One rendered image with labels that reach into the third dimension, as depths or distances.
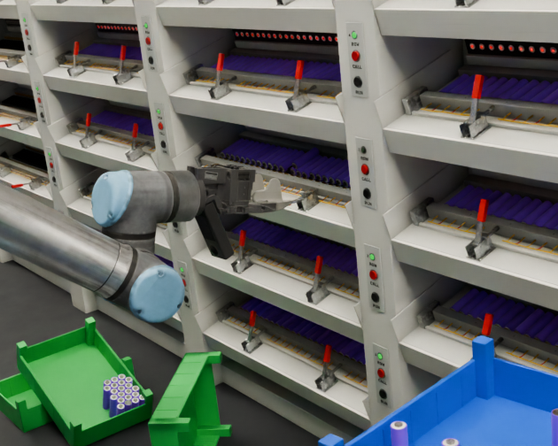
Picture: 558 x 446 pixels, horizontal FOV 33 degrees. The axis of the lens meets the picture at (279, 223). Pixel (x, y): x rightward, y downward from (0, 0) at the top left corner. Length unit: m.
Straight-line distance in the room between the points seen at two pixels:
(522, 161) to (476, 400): 0.36
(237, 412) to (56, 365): 0.47
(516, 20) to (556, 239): 0.34
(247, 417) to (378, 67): 0.98
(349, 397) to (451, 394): 0.76
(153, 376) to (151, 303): 1.02
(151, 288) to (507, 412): 0.57
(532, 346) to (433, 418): 0.44
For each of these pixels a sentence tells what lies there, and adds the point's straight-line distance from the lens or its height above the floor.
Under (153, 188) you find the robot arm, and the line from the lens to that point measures 1.57.
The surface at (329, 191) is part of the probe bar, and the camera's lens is 1.79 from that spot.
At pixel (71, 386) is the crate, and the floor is 0.07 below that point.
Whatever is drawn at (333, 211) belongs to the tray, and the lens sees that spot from 1.76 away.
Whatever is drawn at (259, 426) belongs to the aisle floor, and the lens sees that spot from 2.16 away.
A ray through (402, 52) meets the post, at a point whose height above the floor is 0.85.
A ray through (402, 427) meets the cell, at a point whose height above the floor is 0.55.
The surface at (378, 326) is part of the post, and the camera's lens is 1.71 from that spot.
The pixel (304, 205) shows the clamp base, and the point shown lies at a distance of 1.79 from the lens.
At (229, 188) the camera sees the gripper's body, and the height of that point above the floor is 0.63.
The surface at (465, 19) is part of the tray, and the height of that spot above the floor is 0.91.
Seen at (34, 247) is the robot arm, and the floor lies 0.67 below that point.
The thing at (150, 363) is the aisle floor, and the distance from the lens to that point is 2.53.
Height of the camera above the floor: 1.07
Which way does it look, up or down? 18 degrees down
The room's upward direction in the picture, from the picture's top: 6 degrees counter-clockwise
